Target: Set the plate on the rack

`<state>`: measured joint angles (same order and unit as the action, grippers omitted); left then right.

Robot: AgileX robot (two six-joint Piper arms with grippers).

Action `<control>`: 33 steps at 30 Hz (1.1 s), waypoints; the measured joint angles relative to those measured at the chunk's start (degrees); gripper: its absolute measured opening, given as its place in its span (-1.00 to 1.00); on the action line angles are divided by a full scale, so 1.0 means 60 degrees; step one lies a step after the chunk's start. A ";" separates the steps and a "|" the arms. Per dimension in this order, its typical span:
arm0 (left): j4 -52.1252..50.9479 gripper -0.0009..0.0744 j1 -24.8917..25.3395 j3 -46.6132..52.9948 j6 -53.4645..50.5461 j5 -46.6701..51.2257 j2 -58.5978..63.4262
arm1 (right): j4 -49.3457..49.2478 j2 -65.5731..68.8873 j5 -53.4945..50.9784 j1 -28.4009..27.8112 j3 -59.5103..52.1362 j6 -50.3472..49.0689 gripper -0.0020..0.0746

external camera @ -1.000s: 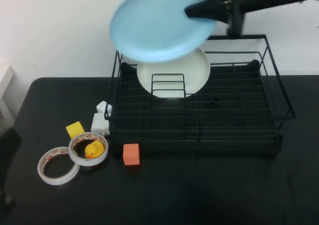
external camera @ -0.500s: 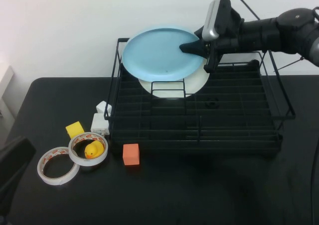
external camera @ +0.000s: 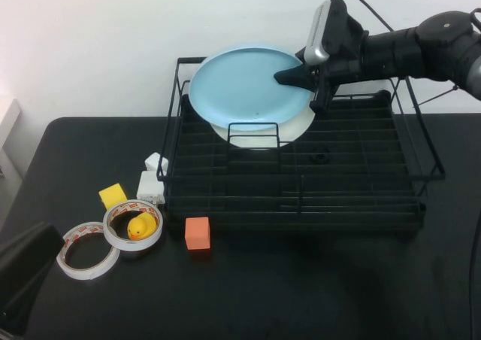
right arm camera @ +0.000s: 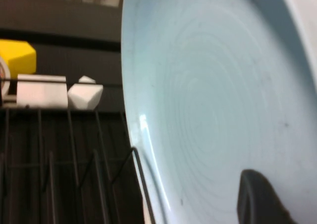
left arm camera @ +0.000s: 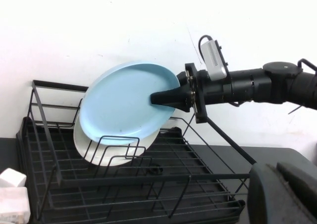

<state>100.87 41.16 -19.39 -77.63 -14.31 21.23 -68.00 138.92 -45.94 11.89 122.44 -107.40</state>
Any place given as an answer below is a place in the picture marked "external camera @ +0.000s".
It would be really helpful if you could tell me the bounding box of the orange cube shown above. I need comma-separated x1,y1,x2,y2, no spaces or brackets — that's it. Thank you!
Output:
184,216,211,250

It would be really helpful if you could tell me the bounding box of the light blue plate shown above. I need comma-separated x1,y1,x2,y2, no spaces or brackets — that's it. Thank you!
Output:
188,44,319,132

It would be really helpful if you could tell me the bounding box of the small white cube adapter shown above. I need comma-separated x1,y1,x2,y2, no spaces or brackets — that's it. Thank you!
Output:
144,151,169,172

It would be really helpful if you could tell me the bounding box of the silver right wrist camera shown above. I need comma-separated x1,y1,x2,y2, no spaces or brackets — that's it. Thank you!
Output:
303,0,332,63

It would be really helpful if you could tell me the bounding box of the yellow rubber duck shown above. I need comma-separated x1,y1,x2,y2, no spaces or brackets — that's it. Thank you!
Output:
126,211,158,241

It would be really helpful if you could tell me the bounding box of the yellow foam block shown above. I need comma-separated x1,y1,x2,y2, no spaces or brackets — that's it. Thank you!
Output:
98,182,129,210

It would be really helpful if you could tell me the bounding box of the white board edge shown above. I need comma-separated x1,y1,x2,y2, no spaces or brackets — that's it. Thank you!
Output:
0,99,23,153

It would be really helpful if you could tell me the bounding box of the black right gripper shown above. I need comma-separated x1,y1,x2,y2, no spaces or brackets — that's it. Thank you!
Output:
273,35,371,112

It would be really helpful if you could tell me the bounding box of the black wire dish rack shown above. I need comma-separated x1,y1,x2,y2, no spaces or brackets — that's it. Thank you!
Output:
156,52,446,232

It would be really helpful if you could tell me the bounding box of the white double-sided tape roll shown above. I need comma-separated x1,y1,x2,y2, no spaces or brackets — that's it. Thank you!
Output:
102,199,164,251
56,221,121,281

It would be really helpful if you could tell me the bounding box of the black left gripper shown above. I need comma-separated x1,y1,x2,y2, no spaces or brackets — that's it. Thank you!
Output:
0,222,65,335

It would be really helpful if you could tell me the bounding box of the white flat power adapter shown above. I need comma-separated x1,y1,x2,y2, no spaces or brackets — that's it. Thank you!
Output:
136,171,166,205

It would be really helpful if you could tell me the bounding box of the cream white plate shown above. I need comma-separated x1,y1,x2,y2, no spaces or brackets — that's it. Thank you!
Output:
208,108,316,151

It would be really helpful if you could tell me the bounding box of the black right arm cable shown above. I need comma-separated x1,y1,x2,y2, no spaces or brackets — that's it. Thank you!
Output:
335,0,395,32

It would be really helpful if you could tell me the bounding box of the black plastic drip tray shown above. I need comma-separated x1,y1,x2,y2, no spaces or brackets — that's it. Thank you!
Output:
167,90,428,232

